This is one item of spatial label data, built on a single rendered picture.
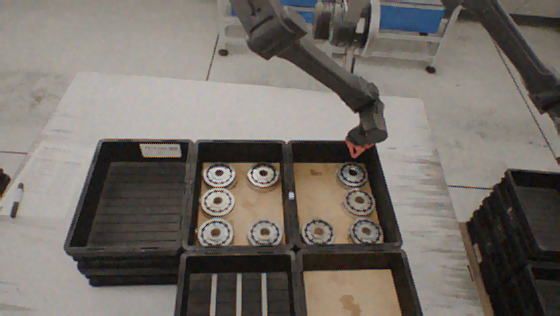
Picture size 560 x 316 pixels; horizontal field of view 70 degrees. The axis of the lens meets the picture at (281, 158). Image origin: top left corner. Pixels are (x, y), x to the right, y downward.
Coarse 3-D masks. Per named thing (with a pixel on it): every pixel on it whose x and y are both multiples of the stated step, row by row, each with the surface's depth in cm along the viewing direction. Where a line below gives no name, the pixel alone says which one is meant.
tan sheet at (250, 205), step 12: (204, 168) 135; (240, 168) 136; (240, 180) 133; (204, 192) 129; (240, 192) 130; (252, 192) 130; (276, 192) 131; (240, 204) 127; (252, 204) 127; (264, 204) 128; (276, 204) 128; (204, 216) 123; (240, 216) 124; (252, 216) 124; (264, 216) 125; (276, 216) 125; (240, 228) 121; (240, 240) 119
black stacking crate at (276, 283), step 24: (192, 264) 107; (216, 264) 108; (240, 264) 109; (264, 264) 110; (288, 264) 110; (192, 288) 109; (288, 288) 110; (192, 312) 104; (216, 312) 105; (288, 312) 106
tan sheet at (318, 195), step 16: (304, 176) 136; (320, 176) 137; (304, 192) 132; (320, 192) 132; (336, 192) 133; (304, 208) 128; (320, 208) 128; (336, 208) 129; (336, 224) 125; (336, 240) 121
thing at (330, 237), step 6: (306, 222) 121; (312, 222) 121; (318, 222) 121; (324, 222) 121; (306, 228) 120; (330, 228) 120; (306, 234) 118; (330, 234) 119; (306, 240) 117; (312, 240) 117; (318, 240) 117; (324, 240) 117; (330, 240) 118
